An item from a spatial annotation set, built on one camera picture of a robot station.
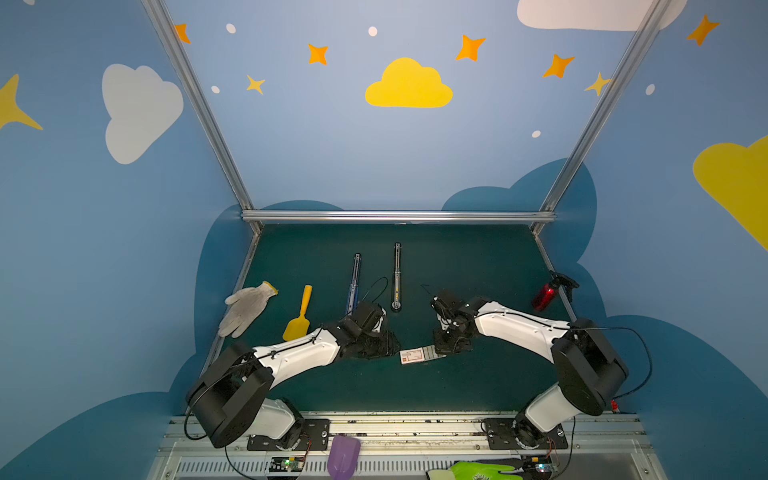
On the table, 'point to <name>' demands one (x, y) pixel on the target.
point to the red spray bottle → (547, 291)
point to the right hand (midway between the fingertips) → (441, 348)
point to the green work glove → (467, 470)
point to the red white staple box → (419, 355)
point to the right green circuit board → (540, 464)
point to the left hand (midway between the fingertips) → (400, 350)
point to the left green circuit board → (286, 463)
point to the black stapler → (397, 305)
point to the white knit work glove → (246, 306)
